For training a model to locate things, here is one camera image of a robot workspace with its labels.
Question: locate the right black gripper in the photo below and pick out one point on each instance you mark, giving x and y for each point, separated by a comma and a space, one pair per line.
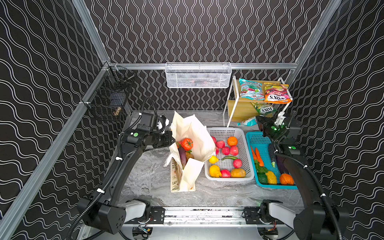
264, 130

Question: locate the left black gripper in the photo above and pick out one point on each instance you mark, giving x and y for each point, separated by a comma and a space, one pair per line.
168, 139

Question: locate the light purple eggplant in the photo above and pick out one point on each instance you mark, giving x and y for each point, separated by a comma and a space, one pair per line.
183, 157

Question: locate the red tomato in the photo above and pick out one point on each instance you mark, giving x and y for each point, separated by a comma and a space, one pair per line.
187, 144

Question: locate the orange Fox's candy bag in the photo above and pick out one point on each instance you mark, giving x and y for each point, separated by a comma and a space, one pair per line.
277, 93

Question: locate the brown potato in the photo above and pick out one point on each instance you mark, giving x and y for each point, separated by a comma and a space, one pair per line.
189, 155

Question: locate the cream canvas grocery bag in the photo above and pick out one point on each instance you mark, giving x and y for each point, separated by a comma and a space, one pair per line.
193, 147

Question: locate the small green red snack bag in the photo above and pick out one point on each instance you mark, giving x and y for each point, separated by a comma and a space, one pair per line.
248, 122

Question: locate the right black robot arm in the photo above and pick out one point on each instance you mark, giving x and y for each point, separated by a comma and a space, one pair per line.
312, 194

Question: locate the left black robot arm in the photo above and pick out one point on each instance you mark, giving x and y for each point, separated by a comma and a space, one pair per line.
120, 177

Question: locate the green Fox's candy bag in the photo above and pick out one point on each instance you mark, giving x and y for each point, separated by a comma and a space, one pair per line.
264, 109

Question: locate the dark green cucumber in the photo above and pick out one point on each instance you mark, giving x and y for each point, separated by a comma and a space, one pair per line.
272, 155

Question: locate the teal plastic vegetable basket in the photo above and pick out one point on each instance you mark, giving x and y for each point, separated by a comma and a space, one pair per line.
255, 140

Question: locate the orange carrot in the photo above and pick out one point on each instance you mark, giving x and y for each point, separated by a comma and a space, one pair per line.
257, 157

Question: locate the white wooden two-tier shelf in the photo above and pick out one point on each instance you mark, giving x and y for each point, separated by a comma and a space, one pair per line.
236, 108

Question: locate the orange tangerine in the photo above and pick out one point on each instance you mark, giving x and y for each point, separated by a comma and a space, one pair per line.
232, 141

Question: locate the red apple right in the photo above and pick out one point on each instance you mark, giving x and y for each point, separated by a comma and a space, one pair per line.
234, 151

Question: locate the red apple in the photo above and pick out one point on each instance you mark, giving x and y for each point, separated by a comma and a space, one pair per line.
225, 174
214, 140
234, 151
220, 144

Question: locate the orange pumpkin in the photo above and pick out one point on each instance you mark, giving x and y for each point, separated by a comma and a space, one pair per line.
287, 180

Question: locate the green avocado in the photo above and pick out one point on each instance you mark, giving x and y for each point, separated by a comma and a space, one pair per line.
263, 179

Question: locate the green chili pepper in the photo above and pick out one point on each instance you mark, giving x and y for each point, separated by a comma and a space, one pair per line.
229, 158

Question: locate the white plastic fruit basket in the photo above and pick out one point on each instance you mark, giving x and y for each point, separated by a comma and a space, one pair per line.
222, 134

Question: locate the red apple back left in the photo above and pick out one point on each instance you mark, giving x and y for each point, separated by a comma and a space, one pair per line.
214, 140

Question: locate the red apple middle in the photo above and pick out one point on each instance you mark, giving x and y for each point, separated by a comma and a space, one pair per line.
220, 144

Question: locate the yellow orange mango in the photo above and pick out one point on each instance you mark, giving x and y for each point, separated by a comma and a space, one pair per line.
238, 173

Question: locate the small yellow lemon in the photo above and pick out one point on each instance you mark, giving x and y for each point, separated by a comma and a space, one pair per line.
213, 160

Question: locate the yellow bumpy lemon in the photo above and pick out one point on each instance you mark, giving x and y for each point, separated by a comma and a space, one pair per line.
215, 171

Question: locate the red apple front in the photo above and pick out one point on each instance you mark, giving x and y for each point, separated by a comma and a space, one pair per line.
225, 174

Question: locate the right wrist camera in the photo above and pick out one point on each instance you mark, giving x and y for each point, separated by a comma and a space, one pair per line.
282, 118

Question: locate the black wire wall basket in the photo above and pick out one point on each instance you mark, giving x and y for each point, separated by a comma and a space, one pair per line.
108, 101

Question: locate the white wire wall basket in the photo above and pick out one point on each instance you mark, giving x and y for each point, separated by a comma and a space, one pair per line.
198, 75

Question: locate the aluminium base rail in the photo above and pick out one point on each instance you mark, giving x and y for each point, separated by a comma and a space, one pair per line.
141, 213

